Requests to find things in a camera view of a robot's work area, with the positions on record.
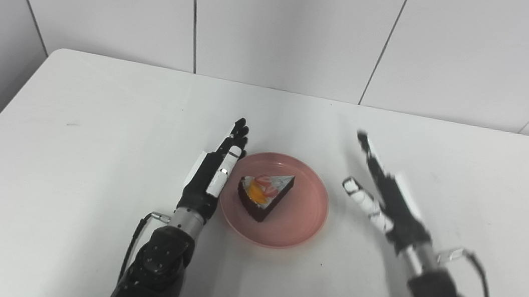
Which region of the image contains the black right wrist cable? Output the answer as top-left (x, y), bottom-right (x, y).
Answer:
top-left (433, 245), bottom-right (502, 297)

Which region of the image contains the pink round plate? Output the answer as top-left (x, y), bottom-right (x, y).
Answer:
top-left (214, 147), bottom-right (335, 254)

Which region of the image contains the chocolate cake slice with fruit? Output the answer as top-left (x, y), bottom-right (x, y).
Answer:
top-left (234, 169), bottom-right (296, 226)

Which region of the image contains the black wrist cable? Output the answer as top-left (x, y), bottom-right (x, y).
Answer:
top-left (117, 208), bottom-right (171, 290)
top-left (433, 245), bottom-right (502, 297)

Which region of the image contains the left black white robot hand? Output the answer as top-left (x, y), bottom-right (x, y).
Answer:
top-left (175, 112), bottom-right (252, 226)

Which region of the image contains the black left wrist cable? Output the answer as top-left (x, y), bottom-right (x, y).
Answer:
top-left (117, 208), bottom-right (171, 290)

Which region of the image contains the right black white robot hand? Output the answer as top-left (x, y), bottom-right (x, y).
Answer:
top-left (335, 129), bottom-right (445, 260)

